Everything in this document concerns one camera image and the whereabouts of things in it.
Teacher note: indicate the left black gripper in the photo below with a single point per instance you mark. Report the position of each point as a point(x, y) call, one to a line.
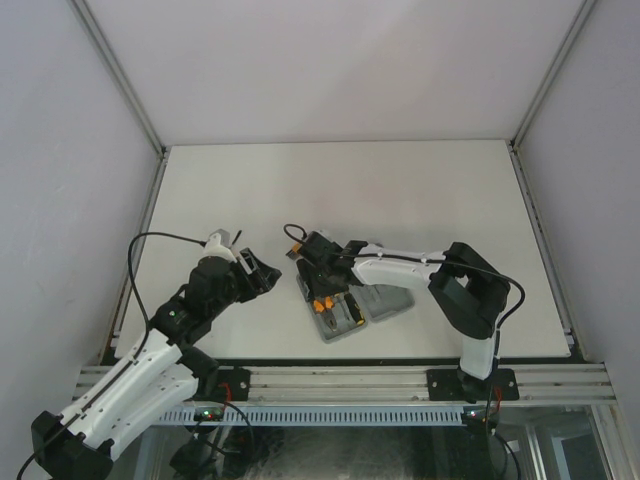
point(263, 275)

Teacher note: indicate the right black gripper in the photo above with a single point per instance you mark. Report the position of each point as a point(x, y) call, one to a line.
point(315, 287)

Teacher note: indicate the orange handled pliers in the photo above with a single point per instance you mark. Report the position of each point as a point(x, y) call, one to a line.
point(323, 308)

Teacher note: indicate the black yellow screwdriver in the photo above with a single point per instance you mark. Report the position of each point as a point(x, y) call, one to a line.
point(354, 310)

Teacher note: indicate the grey plastic tool case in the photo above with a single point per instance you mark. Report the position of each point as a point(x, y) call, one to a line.
point(378, 303)

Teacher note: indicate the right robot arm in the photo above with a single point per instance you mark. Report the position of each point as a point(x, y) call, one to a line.
point(366, 280)

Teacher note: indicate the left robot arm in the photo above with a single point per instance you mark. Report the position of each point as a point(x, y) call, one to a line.
point(163, 368)

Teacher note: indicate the hex key set orange holder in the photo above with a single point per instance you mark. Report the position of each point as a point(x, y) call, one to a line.
point(296, 252)

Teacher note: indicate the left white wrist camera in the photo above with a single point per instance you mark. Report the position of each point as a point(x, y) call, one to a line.
point(218, 244)

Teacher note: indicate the aluminium front rail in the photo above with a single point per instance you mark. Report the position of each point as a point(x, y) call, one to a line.
point(531, 384)

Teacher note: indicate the slotted grey cable duct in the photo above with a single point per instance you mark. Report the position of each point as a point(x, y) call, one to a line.
point(307, 416)

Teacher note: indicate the right aluminium frame post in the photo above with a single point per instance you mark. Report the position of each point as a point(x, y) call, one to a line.
point(559, 59)

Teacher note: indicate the aluminium frame post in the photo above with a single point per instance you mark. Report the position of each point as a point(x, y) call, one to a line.
point(115, 70)
point(559, 59)

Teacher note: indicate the left aluminium frame post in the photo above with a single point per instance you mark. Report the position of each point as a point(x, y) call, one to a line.
point(115, 70)

